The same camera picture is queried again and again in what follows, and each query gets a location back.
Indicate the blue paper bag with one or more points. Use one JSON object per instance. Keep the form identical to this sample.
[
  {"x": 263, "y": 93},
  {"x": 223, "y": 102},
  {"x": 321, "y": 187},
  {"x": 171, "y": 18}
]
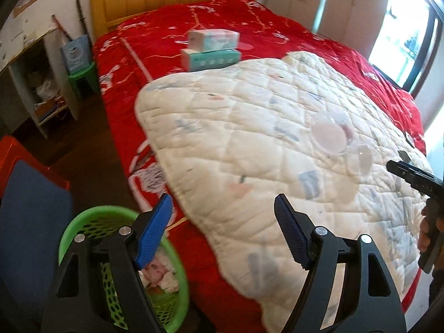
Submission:
[{"x": 77, "y": 54}]

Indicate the black sword stick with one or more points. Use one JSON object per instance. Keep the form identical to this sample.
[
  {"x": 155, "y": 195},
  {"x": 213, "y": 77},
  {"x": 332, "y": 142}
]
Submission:
[{"x": 82, "y": 21}]

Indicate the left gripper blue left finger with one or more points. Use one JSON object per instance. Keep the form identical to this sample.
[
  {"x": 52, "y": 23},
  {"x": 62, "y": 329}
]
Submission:
[{"x": 149, "y": 228}]

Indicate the clear plastic round lid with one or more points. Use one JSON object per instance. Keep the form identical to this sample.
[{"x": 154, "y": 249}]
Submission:
[{"x": 329, "y": 136}]

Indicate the person's right hand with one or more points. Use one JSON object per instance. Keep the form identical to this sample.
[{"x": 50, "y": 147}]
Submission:
[{"x": 424, "y": 236}]

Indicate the blue fabric chair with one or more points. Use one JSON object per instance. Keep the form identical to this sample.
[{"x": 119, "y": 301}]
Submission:
[{"x": 34, "y": 215}]

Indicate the green plastic stool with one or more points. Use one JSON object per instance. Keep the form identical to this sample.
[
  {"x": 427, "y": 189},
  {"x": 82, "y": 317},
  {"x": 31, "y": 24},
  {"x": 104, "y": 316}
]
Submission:
[{"x": 85, "y": 83}]

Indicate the window with dark frame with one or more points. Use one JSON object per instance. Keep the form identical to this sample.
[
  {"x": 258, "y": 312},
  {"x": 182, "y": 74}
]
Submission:
[{"x": 405, "y": 42}]

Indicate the white desk shelf unit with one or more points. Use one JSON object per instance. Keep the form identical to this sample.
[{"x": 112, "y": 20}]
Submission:
[{"x": 35, "y": 85}]

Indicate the red sword stick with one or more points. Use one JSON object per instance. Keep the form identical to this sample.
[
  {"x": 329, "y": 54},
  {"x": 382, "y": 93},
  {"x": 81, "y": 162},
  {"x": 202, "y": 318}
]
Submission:
[{"x": 60, "y": 28}]

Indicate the black smartphone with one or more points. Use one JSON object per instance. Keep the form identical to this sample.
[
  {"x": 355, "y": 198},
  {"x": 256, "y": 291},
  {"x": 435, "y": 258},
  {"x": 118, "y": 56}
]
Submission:
[{"x": 405, "y": 156}]

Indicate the small white black device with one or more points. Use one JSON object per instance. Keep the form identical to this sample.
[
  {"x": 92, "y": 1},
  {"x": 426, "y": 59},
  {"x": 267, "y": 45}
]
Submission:
[{"x": 409, "y": 139}]

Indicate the red plastic box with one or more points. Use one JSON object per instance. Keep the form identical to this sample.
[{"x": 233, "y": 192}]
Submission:
[{"x": 12, "y": 151}]

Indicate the white tissue pack top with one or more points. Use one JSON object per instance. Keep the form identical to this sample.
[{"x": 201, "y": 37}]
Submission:
[{"x": 207, "y": 40}]

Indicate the pink red snack wrapper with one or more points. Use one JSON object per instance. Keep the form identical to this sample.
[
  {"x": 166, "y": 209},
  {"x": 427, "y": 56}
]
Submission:
[{"x": 159, "y": 276}]

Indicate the teal tissue pack bottom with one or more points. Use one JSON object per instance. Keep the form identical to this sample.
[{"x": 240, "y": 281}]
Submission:
[{"x": 198, "y": 61}]

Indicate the white quilted blanket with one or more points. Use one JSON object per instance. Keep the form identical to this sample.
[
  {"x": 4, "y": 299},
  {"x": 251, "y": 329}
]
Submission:
[{"x": 228, "y": 141}]

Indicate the white wardrobe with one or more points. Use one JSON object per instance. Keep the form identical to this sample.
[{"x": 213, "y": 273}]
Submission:
[{"x": 355, "y": 23}]

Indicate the red patterned bed quilt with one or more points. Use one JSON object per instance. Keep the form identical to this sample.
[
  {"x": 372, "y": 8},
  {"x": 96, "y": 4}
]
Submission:
[{"x": 147, "y": 47}]

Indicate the green perforated trash basket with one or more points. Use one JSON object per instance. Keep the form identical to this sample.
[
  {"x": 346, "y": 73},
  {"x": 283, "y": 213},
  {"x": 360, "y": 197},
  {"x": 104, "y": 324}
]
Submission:
[{"x": 100, "y": 222}]

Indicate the clear plastic container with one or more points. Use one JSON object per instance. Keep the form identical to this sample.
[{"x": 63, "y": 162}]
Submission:
[{"x": 357, "y": 152}]

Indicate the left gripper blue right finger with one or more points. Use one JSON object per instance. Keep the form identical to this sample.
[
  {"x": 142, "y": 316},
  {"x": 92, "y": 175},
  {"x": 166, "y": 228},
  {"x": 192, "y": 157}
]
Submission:
[{"x": 296, "y": 228}]

